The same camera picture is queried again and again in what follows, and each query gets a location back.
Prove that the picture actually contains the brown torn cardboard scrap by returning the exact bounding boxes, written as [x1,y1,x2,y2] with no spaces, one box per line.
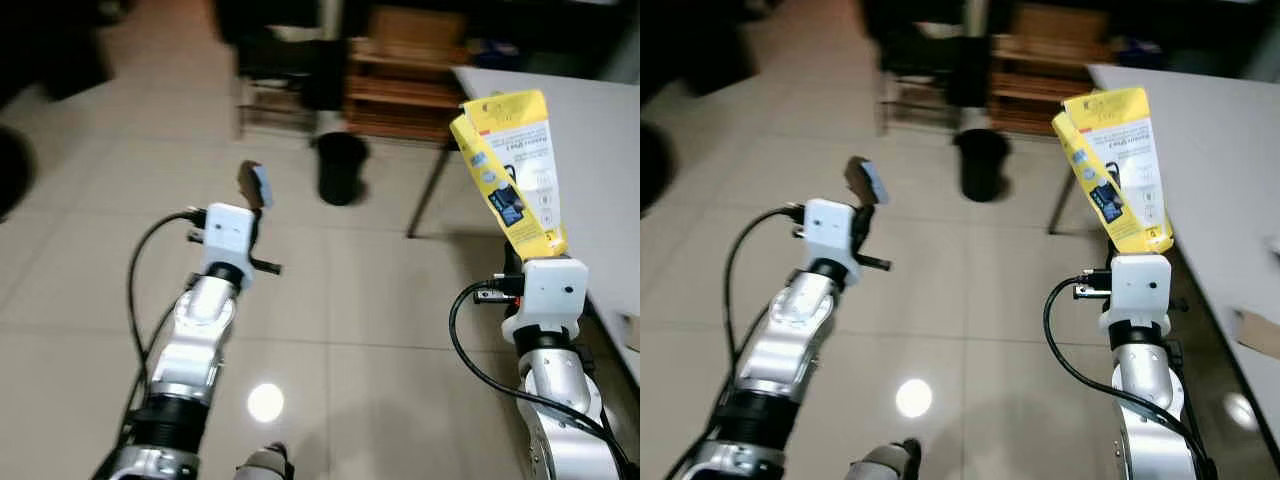
[237,160,274,212]
[845,156,890,209]

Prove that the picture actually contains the yellow product box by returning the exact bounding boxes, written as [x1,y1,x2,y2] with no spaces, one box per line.
[449,89,569,259]
[1051,86,1175,255]

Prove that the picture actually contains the black rubbish bin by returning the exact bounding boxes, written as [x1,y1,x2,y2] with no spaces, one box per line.
[315,130,369,207]
[953,128,1011,204]

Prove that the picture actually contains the black table leg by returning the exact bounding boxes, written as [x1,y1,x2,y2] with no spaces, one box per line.
[405,140,453,239]
[1046,165,1079,237]

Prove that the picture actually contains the brown wooden shelf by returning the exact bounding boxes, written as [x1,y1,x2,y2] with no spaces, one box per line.
[345,5,471,141]
[985,5,1116,137]

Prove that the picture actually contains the grey robot leg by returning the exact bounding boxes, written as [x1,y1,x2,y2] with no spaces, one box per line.
[848,438,923,480]
[234,443,297,480]

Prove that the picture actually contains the black round floor object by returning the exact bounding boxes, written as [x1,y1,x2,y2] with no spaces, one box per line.
[0,125,33,223]
[640,122,673,217]

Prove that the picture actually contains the dark furniture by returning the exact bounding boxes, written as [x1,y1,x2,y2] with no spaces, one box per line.
[640,0,751,97]
[0,0,111,101]

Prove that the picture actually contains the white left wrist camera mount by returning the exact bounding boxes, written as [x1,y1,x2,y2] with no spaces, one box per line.
[803,198,863,284]
[200,203,259,287]

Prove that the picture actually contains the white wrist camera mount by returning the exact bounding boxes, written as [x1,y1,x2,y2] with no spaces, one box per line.
[803,198,863,284]
[500,257,589,337]
[1098,253,1173,334]
[200,203,259,287]

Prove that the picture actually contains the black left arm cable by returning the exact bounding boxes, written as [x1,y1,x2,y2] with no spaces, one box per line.
[724,203,809,401]
[125,207,208,401]

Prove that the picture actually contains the metal wire rack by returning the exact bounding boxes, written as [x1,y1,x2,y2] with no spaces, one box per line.
[878,68,956,136]
[234,72,313,137]

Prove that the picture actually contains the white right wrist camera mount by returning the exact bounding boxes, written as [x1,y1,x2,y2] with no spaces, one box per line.
[500,257,589,337]
[1098,253,1173,334]

